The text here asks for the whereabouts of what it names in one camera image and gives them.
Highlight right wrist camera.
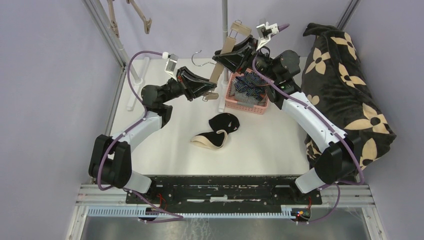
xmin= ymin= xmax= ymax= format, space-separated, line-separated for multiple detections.
xmin=256 ymin=19 xmax=279 ymax=51

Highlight navy striped underwear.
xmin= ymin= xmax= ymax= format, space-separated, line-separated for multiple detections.
xmin=232 ymin=71 xmax=268 ymax=101

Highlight pink plastic basket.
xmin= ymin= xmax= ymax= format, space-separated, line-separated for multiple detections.
xmin=225 ymin=69 xmax=269 ymax=115

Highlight white clothes rack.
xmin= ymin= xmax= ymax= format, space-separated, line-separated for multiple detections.
xmin=126 ymin=0 xmax=233 ymax=114

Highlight black floral blanket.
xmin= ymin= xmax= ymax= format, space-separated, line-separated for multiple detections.
xmin=301 ymin=22 xmax=396 ymax=170

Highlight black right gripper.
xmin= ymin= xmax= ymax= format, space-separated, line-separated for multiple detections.
xmin=212 ymin=34 xmax=280 ymax=83

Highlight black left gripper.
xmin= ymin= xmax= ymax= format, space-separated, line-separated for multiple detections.
xmin=161 ymin=65 xmax=217 ymax=104

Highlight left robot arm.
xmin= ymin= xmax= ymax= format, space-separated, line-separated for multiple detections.
xmin=88 ymin=66 xmax=217 ymax=204

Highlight beige clip hanger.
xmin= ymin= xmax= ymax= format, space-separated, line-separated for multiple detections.
xmin=126 ymin=0 xmax=152 ymax=35
xmin=191 ymin=20 xmax=253 ymax=103
xmin=107 ymin=0 xmax=120 ymax=39

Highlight aluminium frame profile right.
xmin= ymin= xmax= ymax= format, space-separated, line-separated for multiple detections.
xmin=336 ymin=0 xmax=361 ymax=30

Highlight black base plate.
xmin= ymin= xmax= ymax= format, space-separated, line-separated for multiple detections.
xmin=118 ymin=176 xmax=324 ymax=218

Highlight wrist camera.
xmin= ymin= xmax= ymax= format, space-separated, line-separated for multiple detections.
xmin=256 ymin=19 xmax=279 ymax=51
xmin=162 ymin=51 xmax=179 ymax=80

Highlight grey striped underwear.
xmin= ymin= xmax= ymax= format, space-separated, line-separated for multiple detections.
xmin=229 ymin=84 xmax=267 ymax=107

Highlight black underwear beige waistband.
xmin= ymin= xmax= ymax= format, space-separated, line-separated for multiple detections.
xmin=190 ymin=112 xmax=240 ymax=150

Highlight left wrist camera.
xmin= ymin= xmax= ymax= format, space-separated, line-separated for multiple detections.
xmin=162 ymin=51 xmax=179 ymax=80

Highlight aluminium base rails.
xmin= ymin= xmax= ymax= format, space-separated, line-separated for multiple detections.
xmin=65 ymin=184 xmax=387 ymax=240

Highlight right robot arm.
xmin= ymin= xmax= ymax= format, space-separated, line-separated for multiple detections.
xmin=212 ymin=35 xmax=361 ymax=204

